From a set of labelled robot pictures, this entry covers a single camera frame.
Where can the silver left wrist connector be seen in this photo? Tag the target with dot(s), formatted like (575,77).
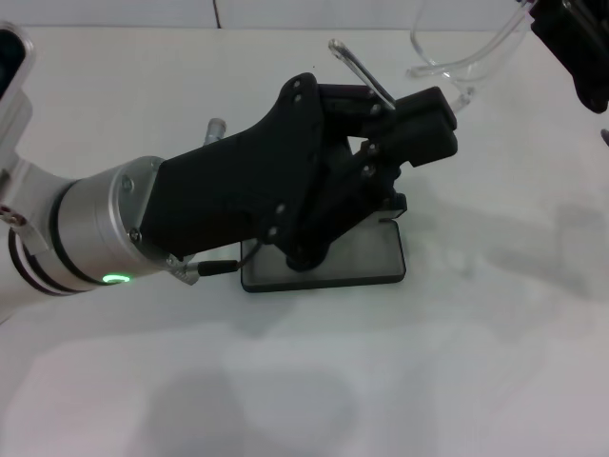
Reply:
(215,129)

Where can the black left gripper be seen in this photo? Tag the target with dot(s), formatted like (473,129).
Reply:
(228,190)

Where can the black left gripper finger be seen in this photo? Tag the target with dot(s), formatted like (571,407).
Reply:
(418,109)
(423,143)

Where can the black glasses case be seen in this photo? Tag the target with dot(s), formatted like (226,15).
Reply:
(357,252)

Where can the clear white glasses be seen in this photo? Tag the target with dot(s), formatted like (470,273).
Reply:
(476,64)

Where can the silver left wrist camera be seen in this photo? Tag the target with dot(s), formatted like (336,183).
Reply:
(26,85)

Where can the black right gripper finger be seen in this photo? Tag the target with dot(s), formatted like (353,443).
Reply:
(585,12)
(585,71)

